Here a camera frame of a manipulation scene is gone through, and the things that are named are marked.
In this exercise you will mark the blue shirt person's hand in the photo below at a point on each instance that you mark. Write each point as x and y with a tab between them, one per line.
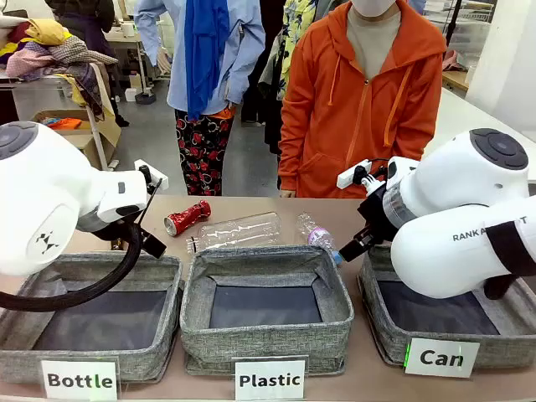
164	60

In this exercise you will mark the grey fabric basket marked Plastic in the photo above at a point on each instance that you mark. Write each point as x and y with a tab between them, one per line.
268	341

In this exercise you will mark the small white floor box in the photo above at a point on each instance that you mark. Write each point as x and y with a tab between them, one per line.
130	95

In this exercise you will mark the person's right hand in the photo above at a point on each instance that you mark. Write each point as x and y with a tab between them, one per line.
287	194

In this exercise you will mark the clear plastic storage drawers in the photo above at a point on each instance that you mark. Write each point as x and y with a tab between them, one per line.
477	25

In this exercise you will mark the small black floor box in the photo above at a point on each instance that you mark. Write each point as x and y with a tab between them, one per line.
145	98

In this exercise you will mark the open cardboard box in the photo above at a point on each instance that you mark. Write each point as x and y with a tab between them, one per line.
88	142

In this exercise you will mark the white sign reading Bottle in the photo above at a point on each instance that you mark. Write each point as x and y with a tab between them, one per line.
79	379

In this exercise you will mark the yellow floral garment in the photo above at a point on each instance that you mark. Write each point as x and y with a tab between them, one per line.
299	17

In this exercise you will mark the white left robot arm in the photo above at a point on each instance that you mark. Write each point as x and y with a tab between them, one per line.
42	188

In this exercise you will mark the white work table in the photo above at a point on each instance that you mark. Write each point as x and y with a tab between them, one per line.
125	42

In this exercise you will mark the white sign reading Can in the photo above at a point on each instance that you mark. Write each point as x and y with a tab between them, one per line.
441	358

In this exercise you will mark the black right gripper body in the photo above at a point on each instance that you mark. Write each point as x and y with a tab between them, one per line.
377	213

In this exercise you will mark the small purple label plastic bottle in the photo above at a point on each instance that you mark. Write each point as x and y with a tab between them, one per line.
318	236

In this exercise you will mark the person in orange hoodie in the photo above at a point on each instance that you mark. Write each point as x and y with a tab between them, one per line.
335	104

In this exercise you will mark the pink cloth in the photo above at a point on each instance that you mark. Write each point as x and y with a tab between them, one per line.
452	62

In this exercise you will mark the white table with clothes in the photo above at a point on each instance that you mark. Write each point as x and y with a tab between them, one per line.
97	138

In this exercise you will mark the pile of colourful clothes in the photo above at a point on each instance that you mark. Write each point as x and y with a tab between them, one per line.
63	50

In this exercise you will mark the grey fabric basket marked Can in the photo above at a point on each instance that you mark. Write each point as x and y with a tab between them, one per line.
393	347

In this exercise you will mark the white sign reading Plastic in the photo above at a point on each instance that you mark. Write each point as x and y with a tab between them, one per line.
270	380

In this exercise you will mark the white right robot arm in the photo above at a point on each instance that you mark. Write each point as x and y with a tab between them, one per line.
439	251

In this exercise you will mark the person in light blue shirt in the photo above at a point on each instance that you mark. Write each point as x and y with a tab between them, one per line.
247	42

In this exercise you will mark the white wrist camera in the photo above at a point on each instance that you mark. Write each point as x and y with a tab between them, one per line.
158	178
347	178

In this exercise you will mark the black stand pole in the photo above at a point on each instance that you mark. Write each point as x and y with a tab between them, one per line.
453	21

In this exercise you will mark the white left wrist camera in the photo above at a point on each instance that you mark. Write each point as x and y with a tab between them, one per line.
158	178

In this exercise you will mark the large clear plastic bottle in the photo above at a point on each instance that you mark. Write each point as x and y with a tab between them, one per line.
238	230

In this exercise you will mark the grey fabric basket marked Bottle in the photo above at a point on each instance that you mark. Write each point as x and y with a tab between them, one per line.
138	360

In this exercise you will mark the crushed red can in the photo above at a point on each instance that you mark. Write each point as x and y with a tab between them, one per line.
186	220

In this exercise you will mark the orange sleeved right forearm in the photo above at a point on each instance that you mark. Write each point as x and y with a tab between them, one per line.
289	146

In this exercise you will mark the orange sleeved left forearm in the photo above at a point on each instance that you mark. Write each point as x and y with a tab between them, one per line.
423	125

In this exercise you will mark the white face mask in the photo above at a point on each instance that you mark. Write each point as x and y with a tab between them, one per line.
372	6

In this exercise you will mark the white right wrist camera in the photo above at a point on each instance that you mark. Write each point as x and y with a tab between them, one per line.
347	178

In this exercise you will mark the person in dark clothes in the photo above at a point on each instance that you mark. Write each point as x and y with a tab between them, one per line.
84	17

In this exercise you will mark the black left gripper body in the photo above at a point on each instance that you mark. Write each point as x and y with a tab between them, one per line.
153	245

